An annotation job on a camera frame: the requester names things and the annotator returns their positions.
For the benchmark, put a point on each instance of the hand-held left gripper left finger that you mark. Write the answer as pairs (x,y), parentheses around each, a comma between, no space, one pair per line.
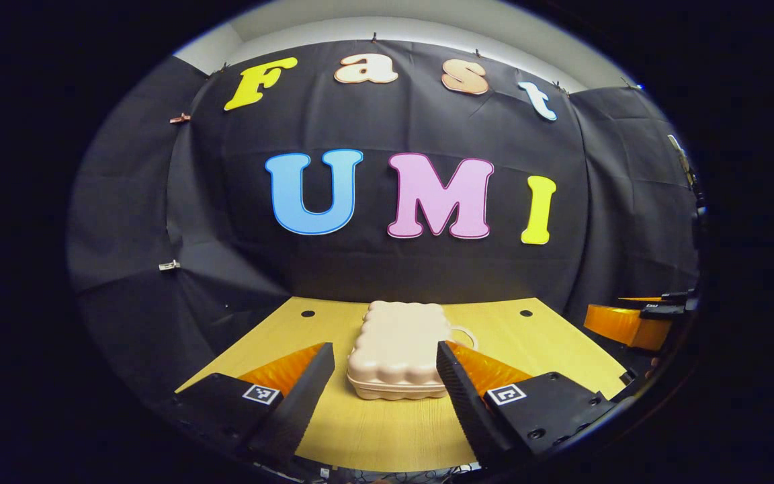
(303,396)

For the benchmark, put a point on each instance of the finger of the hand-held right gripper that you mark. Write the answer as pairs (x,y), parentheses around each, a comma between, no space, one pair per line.
(672,298)
(619,326)

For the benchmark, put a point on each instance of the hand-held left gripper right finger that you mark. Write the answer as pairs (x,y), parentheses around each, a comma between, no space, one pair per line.
(467,403)

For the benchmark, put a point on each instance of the pink scalloped suitcase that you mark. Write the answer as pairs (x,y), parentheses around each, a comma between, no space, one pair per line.
(397,349)

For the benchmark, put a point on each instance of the silver clip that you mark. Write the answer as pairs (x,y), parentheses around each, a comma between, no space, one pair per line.
(169,265)

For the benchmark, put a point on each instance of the copper clip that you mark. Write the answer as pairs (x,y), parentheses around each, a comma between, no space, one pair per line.
(180,118)

